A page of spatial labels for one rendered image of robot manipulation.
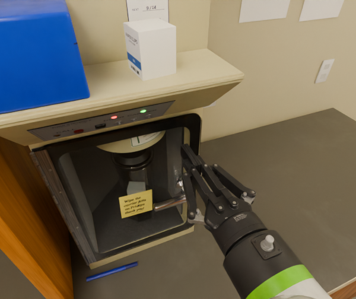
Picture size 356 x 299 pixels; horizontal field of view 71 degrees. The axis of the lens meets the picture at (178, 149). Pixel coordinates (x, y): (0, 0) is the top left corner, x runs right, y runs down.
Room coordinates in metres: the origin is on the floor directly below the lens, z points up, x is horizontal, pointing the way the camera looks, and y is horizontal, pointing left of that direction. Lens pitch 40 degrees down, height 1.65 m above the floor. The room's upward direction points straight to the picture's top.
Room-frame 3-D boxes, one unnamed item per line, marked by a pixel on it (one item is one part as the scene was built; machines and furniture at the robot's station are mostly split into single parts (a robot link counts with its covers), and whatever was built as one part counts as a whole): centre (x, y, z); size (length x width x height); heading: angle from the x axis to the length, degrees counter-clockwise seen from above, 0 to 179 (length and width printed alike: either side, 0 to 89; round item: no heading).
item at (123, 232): (0.37, 0.09, 1.19); 0.30 x 0.01 x 0.40; 112
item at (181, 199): (0.37, 0.02, 1.20); 0.10 x 0.05 x 0.03; 112
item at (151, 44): (0.34, 0.04, 1.54); 0.05 x 0.05 x 0.06; 30
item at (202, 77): (0.32, 0.08, 1.46); 0.32 x 0.12 x 0.10; 112
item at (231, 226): (0.23, -0.09, 1.31); 0.09 x 0.08 x 0.07; 22
